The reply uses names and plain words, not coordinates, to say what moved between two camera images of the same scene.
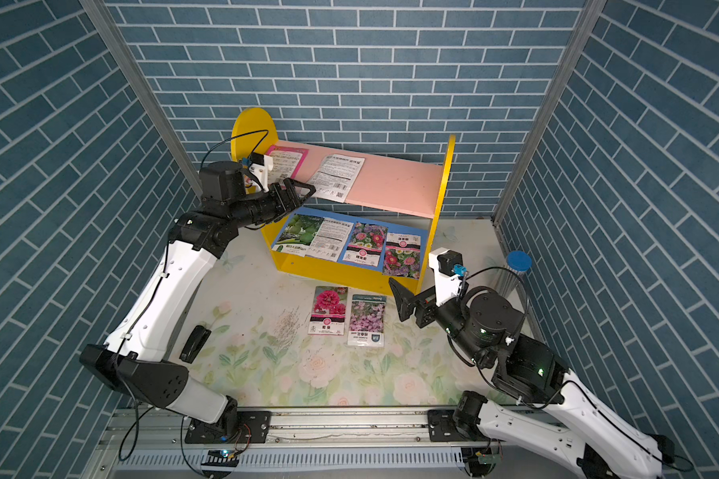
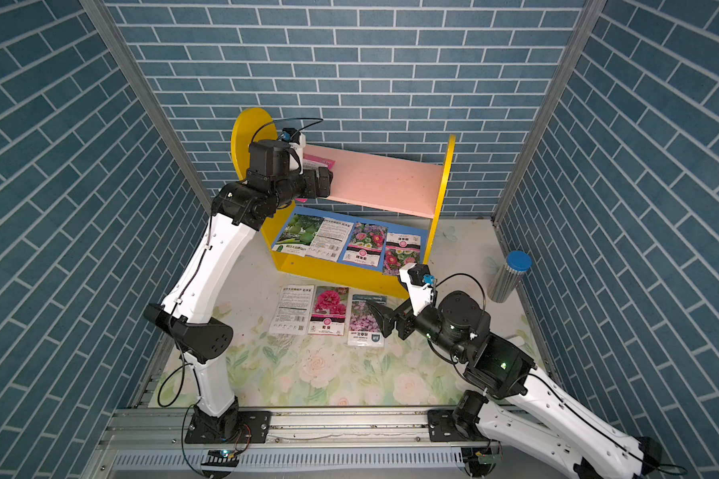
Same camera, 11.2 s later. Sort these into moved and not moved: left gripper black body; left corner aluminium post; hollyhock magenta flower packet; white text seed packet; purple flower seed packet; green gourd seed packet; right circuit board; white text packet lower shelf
Moved: left gripper black body; white text seed packet
Not moved: hollyhock magenta flower packet; green gourd seed packet; left corner aluminium post; purple flower seed packet; white text packet lower shelf; right circuit board
